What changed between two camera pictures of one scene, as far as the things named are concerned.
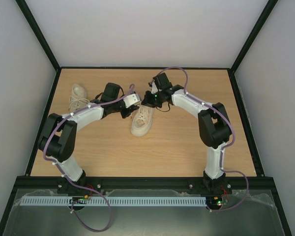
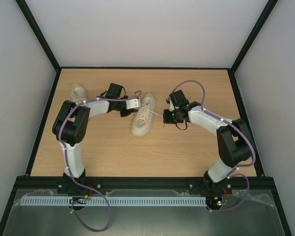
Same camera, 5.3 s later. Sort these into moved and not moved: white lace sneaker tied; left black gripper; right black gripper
Moved: right black gripper
Not moved: left black gripper; white lace sneaker tied
